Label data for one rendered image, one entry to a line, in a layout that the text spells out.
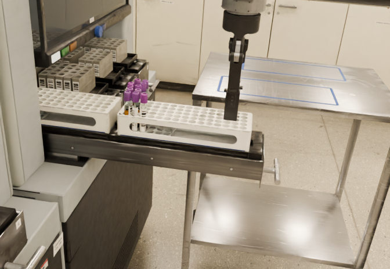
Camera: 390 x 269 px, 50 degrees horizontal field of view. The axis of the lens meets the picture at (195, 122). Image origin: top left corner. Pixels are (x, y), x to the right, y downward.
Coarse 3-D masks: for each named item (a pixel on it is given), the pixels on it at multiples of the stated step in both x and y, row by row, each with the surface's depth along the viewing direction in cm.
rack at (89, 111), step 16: (48, 96) 100; (64, 96) 101; (80, 96) 100; (96, 96) 102; (112, 96) 101; (48, 112) 103; (64, 112) 94; (80, 112) 93; (96, 112) 93; (112, 112) 96; (80, 128) 95; (96, 128) 95; (112, 128) 97
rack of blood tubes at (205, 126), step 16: (160, 112) 95; (176, 112) 96; (192, 112) 96; (208, 112) 97; (240, 112) 98; (128, 128) 93; (160, 128) 97; (176, 128) 101; (192, 128) 91; (208, 128) 90; (224, 128) 90; (240, 128) 91; (208, 144) 92; (224, 144) 91; (240, 144) 91
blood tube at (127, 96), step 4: (124, 92) 90; (128, 92) 90; (124, 96) 91; (128, 96) 90; (124, 100) 91; (128, 100) 91; (124, 104) 92; (128, 104) 91; (124, 108) 92; (128, 108) 92; (124, 112) 92; (128, 112) 92
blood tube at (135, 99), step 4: (136, 92) 91; (132, 96) 90; (136, 96) 90; (132, 100) 91; (136, 100) 90; (132, 104) 91; (136, 104) 91; (132, 108) 92; (136, 108) 91; (132, 112) 92; (136, 112) 92; (132, 124) 93; (136, 124) 94; (132, 128) 94; (136, 128) 94
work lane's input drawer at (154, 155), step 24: (48, 144) 96; (72, 144) 95; (96, 144) 94; (120, 144) 93; (144, 144) 94; (168, 144) 93; (192, 144) 92; (264, 144) 97; (192, 168) 93; (216, 168) 92; (240, 168) 92; (264, 168) 98
